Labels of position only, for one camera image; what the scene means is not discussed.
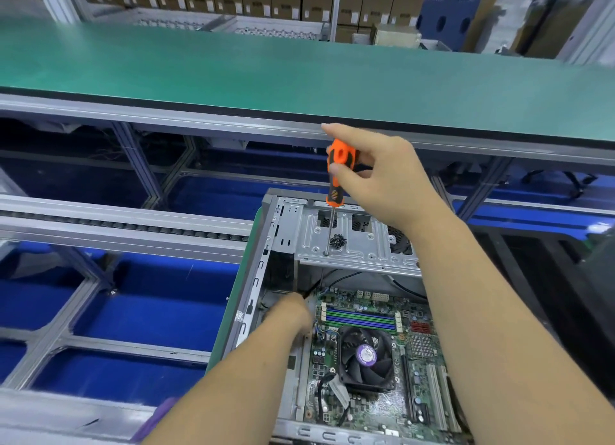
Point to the person's right hand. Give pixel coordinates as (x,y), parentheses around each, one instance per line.
(394,185)

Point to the person's left hand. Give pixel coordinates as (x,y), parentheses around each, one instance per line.
(288,315)

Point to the grey metal computer case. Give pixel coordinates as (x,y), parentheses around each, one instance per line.
(279,248)

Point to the black CPU cooler fan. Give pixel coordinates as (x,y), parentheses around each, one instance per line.
(365,353)

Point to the green motherboard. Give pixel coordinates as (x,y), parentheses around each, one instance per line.
(423,363)

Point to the person's left forearm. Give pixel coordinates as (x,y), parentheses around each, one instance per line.
(226,387)

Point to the person's right forearm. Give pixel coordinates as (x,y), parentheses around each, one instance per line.
(509,344)

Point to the green conveyor belt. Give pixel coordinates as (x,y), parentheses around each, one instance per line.
(192,70)

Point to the grey flat metal rail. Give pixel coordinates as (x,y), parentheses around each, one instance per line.
(115,224)

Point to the grey roller conveyor rail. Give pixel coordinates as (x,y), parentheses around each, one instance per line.
(58,411)

